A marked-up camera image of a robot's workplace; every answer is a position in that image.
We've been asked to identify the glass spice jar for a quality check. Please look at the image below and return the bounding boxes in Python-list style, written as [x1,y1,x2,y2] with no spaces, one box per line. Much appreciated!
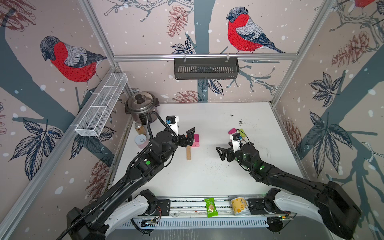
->
[135,123,147,136]

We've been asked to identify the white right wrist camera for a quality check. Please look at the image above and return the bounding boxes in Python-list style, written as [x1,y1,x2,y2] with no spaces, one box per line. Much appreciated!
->
[230,133,242,153]

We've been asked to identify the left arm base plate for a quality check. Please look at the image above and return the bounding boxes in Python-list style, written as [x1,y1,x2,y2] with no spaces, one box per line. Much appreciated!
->
[145,199,171,216]

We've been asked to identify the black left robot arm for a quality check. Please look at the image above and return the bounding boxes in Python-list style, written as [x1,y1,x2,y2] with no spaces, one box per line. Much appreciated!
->
[58,116,196,240]

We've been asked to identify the silver rice cooker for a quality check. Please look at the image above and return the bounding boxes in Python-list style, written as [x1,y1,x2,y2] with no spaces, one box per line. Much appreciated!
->
[125,92,160,125]

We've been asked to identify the green snack packet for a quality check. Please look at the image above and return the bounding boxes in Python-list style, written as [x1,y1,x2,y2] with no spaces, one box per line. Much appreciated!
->
[204,198,219,218]

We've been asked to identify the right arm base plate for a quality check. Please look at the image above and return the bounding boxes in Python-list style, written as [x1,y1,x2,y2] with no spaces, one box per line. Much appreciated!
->
[248,199,291,215]

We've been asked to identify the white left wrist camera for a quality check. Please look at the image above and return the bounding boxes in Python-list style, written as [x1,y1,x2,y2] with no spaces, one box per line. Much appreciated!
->
[166,116,179,135]

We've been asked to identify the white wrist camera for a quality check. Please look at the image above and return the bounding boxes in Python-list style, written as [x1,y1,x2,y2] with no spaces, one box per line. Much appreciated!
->
[166,116,179,135]
[230,133,242,153]

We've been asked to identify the pink tin can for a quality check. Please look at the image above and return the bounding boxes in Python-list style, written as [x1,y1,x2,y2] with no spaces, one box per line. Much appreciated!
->
[135,135,149,149]

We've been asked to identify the white wire basket shelf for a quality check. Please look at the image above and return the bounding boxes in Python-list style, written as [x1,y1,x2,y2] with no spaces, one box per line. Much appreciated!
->
[75,73,128,137]

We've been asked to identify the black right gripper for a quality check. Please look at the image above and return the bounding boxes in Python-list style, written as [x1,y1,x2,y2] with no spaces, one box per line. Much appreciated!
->
[216,140,254,172]

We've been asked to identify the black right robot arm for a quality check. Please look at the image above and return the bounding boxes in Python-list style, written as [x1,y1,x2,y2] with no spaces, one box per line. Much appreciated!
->
[216,143,362,240]

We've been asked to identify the yellow cup on rail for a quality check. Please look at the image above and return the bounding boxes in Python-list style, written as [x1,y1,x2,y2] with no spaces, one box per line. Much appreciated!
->
[231,197,251,217]

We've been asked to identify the black hanging metal basket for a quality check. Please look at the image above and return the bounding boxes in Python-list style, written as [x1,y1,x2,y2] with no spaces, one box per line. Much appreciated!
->
[174,58,240,80]

